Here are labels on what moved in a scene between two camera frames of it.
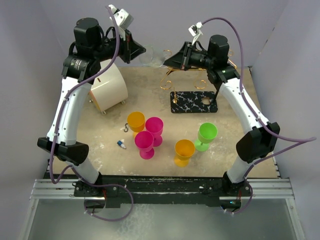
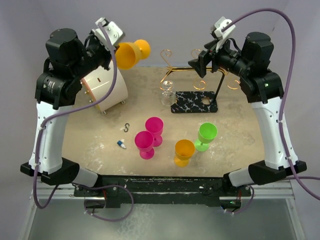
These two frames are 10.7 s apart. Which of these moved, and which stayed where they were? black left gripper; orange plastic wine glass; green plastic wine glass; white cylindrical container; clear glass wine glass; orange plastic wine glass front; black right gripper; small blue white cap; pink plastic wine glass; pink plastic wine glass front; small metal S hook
Moved: black left gripper; black right gripper; orange plastic wine glass; clear glass wine glass
Stayed: pink plastic wine glass front; white cylindrical container; small metal S hook; green plastic wine glass; orange plastic wine glass front; small blue white cap; pink plastic wine glass
